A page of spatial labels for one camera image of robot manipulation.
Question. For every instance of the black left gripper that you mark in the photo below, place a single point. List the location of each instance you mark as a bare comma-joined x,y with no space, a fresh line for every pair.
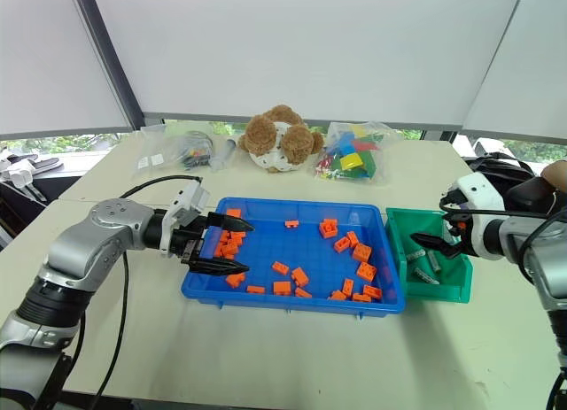
189,244

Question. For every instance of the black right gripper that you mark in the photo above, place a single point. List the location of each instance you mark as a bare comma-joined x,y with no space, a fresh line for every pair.
461,239

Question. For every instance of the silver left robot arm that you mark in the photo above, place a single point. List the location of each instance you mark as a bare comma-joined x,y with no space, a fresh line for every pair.
95,233

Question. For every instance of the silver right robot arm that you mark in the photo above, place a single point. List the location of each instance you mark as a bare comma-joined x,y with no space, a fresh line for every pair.
529,246

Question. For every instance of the grey parts in bin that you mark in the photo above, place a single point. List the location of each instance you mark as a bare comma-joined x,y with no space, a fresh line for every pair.
425,276

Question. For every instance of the green plastic bin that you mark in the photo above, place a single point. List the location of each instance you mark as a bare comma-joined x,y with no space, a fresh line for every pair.
425,290

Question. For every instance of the blue plastic bin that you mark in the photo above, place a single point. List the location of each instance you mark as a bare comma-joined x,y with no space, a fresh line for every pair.
283,250

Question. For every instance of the orange toy brick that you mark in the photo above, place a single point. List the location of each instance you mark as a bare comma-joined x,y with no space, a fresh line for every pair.
303,292
231,249
347,286
234,213
361,298
362,252
224,240
353,238
337,295
281,288
300,277
328,228
238,235
235,280
341,245
372,291
255,289
219,249
280,268
366,271
291,224

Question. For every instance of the grey battery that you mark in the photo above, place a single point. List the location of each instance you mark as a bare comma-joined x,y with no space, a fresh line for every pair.
434,262
416,256

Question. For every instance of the grey tube in clear bag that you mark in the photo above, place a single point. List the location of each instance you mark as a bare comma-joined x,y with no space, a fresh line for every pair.
223,153

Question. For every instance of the black bag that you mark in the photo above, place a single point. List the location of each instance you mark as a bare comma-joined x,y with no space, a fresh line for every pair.
509,173

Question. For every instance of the clear bag of small parts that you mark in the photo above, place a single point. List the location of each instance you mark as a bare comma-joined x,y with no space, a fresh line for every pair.
148,163

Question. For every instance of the brown plush teddy bear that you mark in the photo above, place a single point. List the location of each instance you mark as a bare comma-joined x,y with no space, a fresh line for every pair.
270,135

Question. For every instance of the bag of colourful blocks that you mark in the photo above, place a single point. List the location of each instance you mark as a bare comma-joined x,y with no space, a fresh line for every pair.
352,155

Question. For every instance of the white roller blind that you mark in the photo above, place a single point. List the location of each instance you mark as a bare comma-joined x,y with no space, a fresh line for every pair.
527,73
48,60
305,51

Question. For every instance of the white device on side desk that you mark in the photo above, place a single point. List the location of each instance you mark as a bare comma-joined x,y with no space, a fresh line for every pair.
20,173

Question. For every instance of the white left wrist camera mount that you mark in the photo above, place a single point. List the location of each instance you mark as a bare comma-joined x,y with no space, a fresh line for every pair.
191,200

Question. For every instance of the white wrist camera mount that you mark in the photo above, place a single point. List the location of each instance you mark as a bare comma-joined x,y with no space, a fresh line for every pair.
191,200
478,197

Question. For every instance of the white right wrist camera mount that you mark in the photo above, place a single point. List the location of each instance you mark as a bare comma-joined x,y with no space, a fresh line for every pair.
478,197

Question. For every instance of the grey window frame post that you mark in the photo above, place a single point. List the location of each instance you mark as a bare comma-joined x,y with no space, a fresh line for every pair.
111,60

